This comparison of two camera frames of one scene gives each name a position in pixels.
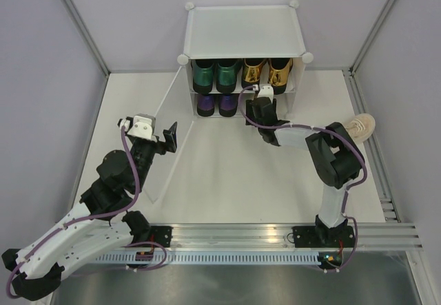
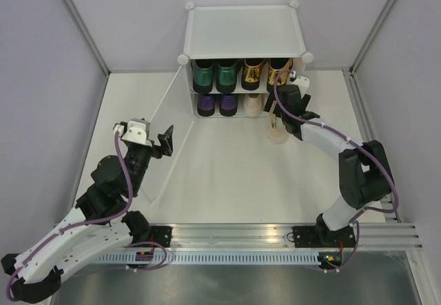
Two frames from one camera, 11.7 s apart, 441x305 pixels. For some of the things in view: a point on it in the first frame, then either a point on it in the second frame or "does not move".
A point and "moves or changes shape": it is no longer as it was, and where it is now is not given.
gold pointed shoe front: x=278 y=73 does not move
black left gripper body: x=145 y=154 does not move
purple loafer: x=228 y=103 does not move
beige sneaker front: x=361 y=127 moves or changes shape
